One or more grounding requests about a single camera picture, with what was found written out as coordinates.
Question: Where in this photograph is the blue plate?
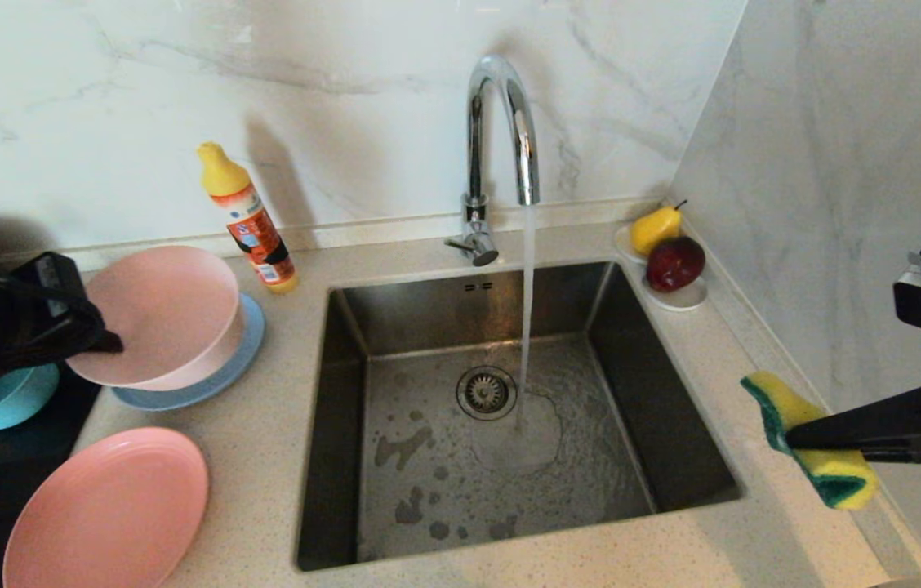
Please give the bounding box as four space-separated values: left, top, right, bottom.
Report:
111 292 266 412

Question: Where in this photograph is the yellow pear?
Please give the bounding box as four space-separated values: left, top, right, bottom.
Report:
630 201 688 256

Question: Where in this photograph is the large salmon pink plate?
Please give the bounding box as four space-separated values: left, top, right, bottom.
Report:
3 427 210 588

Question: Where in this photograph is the chrome gooseneck faucet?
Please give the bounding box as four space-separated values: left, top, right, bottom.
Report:
443 55 541 268

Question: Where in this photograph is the small pale pink plate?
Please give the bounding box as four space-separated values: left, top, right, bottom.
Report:
66 246 247 392

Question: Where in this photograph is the stainless steel sink basin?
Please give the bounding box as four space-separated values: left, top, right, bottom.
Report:
295 261 747 572

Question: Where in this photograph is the yellow fish-shaped sponge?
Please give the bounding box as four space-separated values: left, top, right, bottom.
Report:
741 372 879 510

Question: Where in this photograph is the teal bowl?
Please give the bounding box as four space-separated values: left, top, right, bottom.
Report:
0 363 61 431

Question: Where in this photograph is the dark red apple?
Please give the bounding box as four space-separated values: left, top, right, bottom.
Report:
646 237 707 293

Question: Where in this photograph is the small white fruit dish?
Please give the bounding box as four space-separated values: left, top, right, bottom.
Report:
612 225 710 312

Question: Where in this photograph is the round metal drain strainer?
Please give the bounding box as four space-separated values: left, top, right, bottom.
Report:
456 366 518 421

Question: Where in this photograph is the orange yellow-capped detergent bottle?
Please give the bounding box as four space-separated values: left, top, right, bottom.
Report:
198 142 299 295

